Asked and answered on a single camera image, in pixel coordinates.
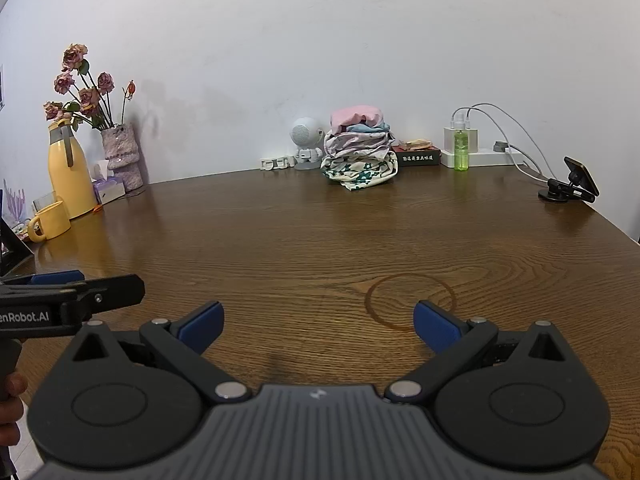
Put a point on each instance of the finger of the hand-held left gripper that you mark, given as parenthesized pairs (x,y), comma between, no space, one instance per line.
(57,278)
(117,292)

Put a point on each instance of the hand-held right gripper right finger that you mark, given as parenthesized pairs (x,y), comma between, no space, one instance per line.
(435,330)

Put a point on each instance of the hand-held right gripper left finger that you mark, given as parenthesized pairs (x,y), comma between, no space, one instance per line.
(202,330)

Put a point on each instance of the pink and blue mesh shirt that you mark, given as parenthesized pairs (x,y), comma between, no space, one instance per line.
(357,117)

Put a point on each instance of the person's left hand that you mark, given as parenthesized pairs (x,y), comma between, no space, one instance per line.
(11,415)

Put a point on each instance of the yellow mug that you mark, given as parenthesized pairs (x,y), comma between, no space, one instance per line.
(52,222)

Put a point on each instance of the clear acrylic stand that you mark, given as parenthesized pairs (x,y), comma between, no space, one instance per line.
(42,201)

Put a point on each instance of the purple coral print card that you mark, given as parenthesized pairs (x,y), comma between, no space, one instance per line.
(15,200)

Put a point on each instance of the yellow thermos jug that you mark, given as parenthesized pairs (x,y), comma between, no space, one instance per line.
(70,180)

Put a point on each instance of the purple tissue box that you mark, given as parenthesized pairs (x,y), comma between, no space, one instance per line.
(110,190)

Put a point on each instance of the fuzzy purple vase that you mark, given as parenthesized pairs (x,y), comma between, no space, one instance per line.
(122,160)

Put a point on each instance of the dark box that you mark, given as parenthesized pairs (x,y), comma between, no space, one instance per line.
(417,157)

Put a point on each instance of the folded green floral cloth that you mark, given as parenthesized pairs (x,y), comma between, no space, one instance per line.
(357,172)

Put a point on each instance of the green spray bottle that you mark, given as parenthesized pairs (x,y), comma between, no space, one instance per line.
(462,152)

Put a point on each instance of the black phone stand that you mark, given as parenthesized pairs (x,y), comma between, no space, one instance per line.
(552,192)

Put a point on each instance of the white power strip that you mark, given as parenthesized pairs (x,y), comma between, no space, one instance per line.
(492,158)

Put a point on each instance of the white small socket strip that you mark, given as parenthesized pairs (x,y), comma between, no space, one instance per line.
(277,163)

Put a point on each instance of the tan flat packet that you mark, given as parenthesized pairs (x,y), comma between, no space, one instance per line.
(415,144)

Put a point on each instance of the white charger adapter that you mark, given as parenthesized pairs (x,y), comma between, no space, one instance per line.
(449,140)

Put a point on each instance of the grey plug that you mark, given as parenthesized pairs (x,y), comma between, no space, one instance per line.
(500,146)

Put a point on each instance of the folded purple floral cloth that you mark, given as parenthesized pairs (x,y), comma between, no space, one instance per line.
(357,145)

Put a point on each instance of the black phone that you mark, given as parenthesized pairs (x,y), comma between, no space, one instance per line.
(582,175)

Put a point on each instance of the white robot figurine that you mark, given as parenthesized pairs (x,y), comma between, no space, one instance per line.
(306,135)

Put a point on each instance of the black picture frame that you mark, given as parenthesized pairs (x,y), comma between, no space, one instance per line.
(12,255)

